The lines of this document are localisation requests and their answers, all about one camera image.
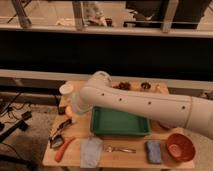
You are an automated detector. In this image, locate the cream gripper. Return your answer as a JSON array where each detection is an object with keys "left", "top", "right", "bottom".
[{"left": 71, "top": 92, "right": 89, "bottom": 120}]

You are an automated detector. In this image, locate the red yellow apple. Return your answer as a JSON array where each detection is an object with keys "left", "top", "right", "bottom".
[{"left": 65, "top": 106, "right": 73, "bottom": 118}]

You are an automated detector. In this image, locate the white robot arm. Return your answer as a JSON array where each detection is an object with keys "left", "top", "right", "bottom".
[{"left": 71, "top": 71, "right": 213, "bottom": 140}]

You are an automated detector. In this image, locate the white paper cup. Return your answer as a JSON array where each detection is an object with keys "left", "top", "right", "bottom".
[{"left": 59, "top": 83, "right": 74, "bottom": 103}]

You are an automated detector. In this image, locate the dark rectangular block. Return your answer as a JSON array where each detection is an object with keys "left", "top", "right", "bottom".
[{"left": 58, "top": 106, "right": 66, "bottom": 115}]

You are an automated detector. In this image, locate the green plastic tray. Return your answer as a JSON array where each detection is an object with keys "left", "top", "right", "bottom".
[{"left": 90, "top": 107, "right": 151, "bottom": 136}]

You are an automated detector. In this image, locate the black metal scoop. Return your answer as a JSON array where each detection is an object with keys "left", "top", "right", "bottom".
[{"left": 50, "top": 135, "right": 64, "bottom": 149}]

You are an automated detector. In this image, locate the grey cloth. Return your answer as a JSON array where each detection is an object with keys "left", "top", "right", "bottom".
[{"left": 80, "top": 138, "right": 103, "bottom": 168}]

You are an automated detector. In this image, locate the silver fork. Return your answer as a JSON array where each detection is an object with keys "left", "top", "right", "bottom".
[{"left": 104, "top": 146, "right": 136, "bottom": 153}]

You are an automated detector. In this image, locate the dark grape bunch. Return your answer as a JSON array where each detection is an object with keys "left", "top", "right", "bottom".
[{"left": 113, "top": 82, "right": 131, "bottom": 90}]

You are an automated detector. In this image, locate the orange carrot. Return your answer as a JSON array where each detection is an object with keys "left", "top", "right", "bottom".
[{"left": 54, "top": 137, "right": 76, "bottom": 162}]

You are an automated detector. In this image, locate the black stand on floor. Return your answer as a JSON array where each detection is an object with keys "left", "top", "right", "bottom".
[{"left": 0, "top": 111, "right": 32, "bottom": 143}]

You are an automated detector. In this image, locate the small metal bowl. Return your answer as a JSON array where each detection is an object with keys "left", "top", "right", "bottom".
[{"left": 141, "top": 82, "right": 151, "bottom": 90}]

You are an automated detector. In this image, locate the white bottle-shaped object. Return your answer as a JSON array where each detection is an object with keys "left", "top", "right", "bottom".
[{"left": 155, "top": 85, "right": 163, "bottom": 93}]

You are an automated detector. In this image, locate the blue sponge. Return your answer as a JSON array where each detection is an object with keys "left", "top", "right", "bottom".
[{"left": 146, "top": 140, "right": 162, "bottom": 164}]

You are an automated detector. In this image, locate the purple plate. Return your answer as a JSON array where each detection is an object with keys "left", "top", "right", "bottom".
[{"left": 158, "top": 122, "right": 176, "bottom": 130}]

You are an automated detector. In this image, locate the red bowl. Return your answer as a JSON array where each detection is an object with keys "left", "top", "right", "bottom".
[{"left": 165, "top": 133, "right": 196, "bottom": 162}]

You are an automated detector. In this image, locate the black handled knife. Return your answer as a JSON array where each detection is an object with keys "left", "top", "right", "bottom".
[{"left": 52, "top": 119, "right": 72, "bottom": 136}]

